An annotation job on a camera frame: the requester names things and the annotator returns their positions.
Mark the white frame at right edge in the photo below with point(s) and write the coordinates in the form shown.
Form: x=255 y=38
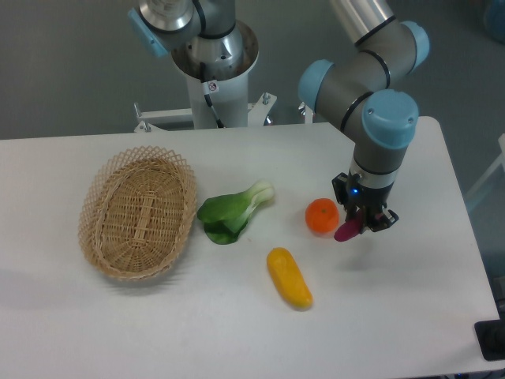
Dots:
x=479 y=185

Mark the woven wicker basket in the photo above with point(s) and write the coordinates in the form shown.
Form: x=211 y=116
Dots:
x=138 y=213

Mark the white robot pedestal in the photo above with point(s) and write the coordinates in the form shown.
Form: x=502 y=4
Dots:
x=217 y=76

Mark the black device at table corner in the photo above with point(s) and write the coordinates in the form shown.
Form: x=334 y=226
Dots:
x=490 y=336

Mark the green bok choy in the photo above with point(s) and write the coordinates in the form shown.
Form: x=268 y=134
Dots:
x=224 y=217

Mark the orange tangerine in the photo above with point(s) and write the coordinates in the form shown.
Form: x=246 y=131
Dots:
x=322 y=216

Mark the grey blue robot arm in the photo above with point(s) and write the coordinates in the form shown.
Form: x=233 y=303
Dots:
x=357 y=99

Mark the purple sweet potato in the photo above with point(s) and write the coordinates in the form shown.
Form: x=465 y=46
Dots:
x=350 y=229

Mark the yellow squash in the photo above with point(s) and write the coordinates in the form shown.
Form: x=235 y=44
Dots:
x=288 y=279

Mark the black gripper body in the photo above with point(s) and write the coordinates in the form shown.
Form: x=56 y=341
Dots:
x=369 y=191

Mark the white metal base frame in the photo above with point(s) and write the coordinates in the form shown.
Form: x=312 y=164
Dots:
x=258 y=115

